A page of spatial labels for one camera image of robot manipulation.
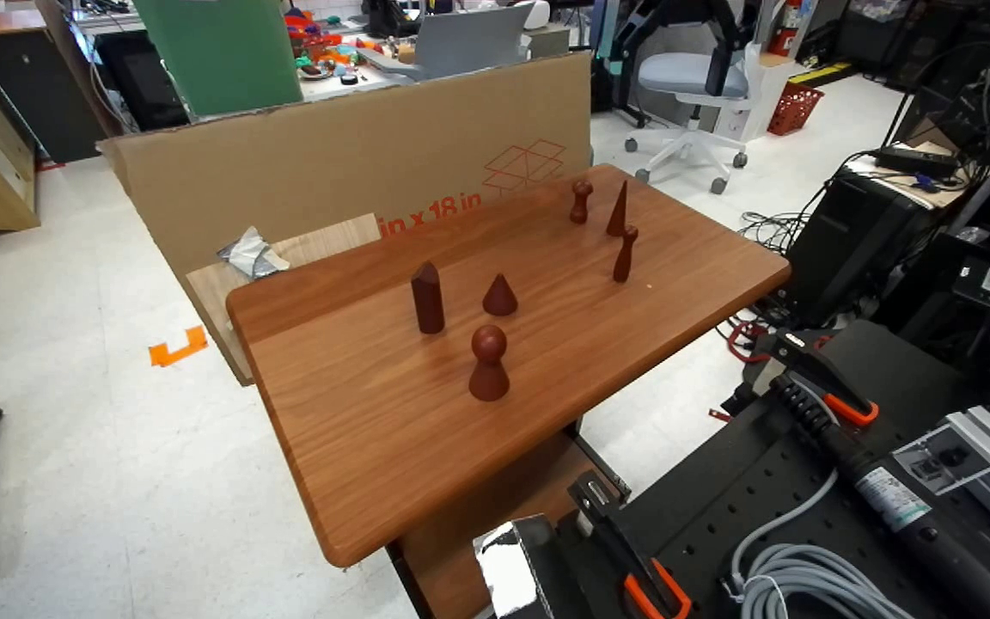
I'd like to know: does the short wooden cone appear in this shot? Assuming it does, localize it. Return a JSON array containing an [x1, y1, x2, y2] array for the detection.
[[482, 273, 519, 317]]

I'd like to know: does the tall thin wooden cone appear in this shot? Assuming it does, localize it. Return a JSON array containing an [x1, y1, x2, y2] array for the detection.
[[605, 179, 629, 238]]

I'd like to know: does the large round-headed wooden pawn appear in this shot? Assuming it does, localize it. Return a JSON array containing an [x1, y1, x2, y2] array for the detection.
[[467, 324, 511, 403]]

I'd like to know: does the pointed wooden cylinder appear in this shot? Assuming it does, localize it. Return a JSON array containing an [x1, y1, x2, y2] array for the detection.
[[411, 260, 446, 335]]

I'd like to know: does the slim wooden pawn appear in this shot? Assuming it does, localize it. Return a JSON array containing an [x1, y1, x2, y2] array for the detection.
[[612, 224, 639, 285]]

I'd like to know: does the cardboard sheet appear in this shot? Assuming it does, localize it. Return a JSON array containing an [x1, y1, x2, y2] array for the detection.
[[97, 52, 594, 278]]

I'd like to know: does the crumpled plastic wrapper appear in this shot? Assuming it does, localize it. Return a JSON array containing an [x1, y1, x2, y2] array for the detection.
[[217, 226, 291, 281]]

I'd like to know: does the shiny metal box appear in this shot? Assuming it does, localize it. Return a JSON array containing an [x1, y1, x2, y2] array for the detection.
[[472, 513, 584, 619]]

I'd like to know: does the grey laptop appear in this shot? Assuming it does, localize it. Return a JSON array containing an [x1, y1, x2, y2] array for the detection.
[[356, 3, 536, 83]]

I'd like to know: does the light wooden board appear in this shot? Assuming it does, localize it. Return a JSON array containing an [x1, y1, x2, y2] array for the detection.
[[185, 212, 383, 387]]

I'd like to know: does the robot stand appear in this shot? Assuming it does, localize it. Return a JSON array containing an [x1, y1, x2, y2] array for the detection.
[[547, 318, 990, 619]]

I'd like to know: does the office chair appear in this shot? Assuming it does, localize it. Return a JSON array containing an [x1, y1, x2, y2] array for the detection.
[[622, 39, 764, 196]]

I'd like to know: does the heap of colourful toys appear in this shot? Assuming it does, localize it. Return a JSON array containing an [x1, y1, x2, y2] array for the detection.
[[284, 7, 377, 84]]

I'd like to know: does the orange floor tape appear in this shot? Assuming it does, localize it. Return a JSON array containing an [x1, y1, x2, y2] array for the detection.
[[148, 325, 210, 369]]

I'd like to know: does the red basket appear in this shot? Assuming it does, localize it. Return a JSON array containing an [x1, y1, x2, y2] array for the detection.
[[767, 82, 826, 138]]

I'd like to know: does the black computer tower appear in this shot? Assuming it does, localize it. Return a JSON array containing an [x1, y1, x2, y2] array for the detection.
[[780, 166, 936, 326]]

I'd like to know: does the green board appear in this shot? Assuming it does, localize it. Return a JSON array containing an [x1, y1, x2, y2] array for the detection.
[[131, 0, 306, 119]]

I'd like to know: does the fire extinguisher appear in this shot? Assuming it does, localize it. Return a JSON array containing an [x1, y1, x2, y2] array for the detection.
[[767, 0, 804, 58]]

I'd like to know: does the black power brick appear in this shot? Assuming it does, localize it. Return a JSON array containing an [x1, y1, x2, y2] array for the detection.
[[874, 145, 962, 179]]

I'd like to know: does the dark cabinet with wooden top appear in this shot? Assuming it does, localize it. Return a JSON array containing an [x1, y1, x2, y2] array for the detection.
[[0, 7, 111, 166]]

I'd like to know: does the red cable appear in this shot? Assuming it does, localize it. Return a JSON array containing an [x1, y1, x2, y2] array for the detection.
[[724, 319, 773, 364]]

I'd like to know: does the black clamp with orange handle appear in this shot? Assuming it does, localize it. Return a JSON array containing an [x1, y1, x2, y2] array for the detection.
[[567, 470, 694, 619], [751, 330, 881, 429]]

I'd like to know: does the tangle of black cables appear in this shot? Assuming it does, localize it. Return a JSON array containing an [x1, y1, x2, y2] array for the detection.
[[737, 209, 807, 256]]

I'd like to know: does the coil of grey cable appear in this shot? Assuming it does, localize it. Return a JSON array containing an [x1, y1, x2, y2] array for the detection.
[[725, 469, 921, 619]]

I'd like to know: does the black ribbed cable with plug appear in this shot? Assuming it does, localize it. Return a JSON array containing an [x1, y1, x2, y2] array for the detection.
[[768, 375, 990, 619]]

